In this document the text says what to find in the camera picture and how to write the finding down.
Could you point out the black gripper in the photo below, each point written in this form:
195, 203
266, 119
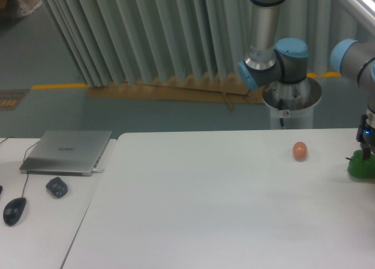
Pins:
365, 136

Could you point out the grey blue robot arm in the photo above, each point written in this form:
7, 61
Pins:
281, 66

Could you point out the green pepper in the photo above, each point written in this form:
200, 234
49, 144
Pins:
359, 169

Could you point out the brown egg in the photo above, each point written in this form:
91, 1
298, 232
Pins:
299, 151

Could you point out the flat brown cardboard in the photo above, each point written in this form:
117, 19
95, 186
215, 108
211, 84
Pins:
229, 91

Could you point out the white usb plug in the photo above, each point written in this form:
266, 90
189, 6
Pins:
98, 171

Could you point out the silver closed laptop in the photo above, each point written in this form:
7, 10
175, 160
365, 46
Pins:
69, 152

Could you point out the small black controller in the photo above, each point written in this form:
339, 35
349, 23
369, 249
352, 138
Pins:
57, 187

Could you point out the black computer mouse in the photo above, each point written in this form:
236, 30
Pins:
14, 210

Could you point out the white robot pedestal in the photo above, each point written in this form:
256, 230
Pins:
291, 106

